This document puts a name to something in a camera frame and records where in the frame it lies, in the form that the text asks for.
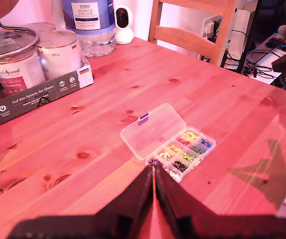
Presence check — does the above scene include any tin can silver lid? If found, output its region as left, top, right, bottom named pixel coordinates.
left=20, top=21, right=57, bottom=34

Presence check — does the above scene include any black metal frame post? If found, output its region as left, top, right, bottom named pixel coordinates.
left=239, top=0, right=263, bottom=73

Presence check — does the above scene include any small white round camera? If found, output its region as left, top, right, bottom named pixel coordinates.
left=114, top=4, right=135, bottom=45

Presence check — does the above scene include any large clear water bottle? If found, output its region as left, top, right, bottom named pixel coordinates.
left=61, top=0, right=117, bottom=58

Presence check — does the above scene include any white wall socket plate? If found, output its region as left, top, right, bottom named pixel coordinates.
left=202, top=14, right=224, bottom=39

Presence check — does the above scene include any white plug adapter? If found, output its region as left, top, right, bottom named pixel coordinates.
left=206, top=21, right=215, bottom=38

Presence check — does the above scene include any white cabinet panel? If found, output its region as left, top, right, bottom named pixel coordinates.
left=231, top=7, right=255, bottom=67

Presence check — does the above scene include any black plug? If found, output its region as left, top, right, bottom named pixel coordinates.
left=213, top=21, right=222, bottom=40

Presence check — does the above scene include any grey cardboard can tray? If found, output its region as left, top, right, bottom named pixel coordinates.
left=0, top=58, right=95, bottom=132

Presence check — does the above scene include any black floor cable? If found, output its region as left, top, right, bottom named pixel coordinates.
left=242, top=48, right=283, bottom=78

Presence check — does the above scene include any tin can pink label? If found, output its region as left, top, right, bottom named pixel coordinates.
left=0, top=32, right=47, bottom=99

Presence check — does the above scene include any wooden chair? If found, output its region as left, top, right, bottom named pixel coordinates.
left=147, top=0, right=238, bottom=67

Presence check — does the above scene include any tin can white label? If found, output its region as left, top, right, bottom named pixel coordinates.
left=35, top=30, right=84, bottom=81

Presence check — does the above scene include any clear plastic pin organiser box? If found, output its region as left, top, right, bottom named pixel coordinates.
left=120, top=103, right=217, bottom=184

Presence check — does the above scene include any red blue game controller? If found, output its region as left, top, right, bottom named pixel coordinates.
left=266, top=37, right=286, bottom=52

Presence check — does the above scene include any white low table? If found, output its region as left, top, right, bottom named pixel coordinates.
left=246, top=32, right=286, bottom=85

